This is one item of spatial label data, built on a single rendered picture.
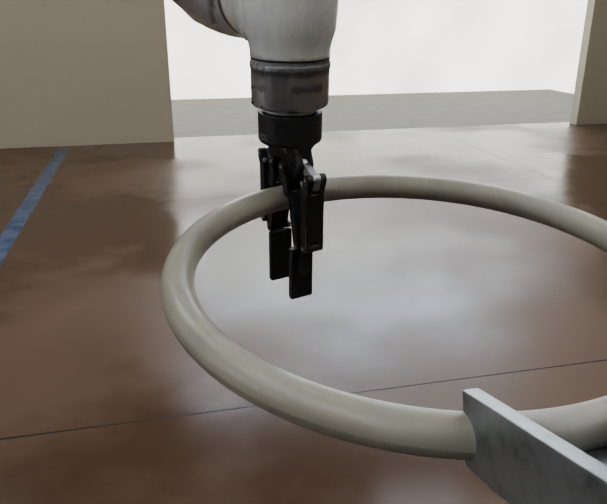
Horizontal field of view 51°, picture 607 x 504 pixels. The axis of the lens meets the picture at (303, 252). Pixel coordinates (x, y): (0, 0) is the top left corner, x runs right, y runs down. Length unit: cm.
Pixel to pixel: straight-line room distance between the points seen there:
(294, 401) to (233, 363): 6
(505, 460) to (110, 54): 600
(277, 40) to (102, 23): 558
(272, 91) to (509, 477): 47
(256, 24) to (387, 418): 44
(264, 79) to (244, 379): 37
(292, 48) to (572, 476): 50
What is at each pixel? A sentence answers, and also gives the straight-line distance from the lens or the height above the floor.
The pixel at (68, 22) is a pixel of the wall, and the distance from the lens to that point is 627.
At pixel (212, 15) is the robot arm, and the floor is 115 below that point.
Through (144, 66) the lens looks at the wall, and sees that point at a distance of 625.
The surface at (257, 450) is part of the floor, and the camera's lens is 187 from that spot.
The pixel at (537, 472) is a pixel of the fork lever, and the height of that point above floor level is 94.
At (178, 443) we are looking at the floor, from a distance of 193.
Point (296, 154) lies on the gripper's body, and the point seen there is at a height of 100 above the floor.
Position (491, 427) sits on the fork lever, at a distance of 39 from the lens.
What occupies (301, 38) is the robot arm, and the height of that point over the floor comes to 113.
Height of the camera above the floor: 115
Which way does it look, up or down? 21 degrees down
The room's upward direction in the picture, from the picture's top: straight up
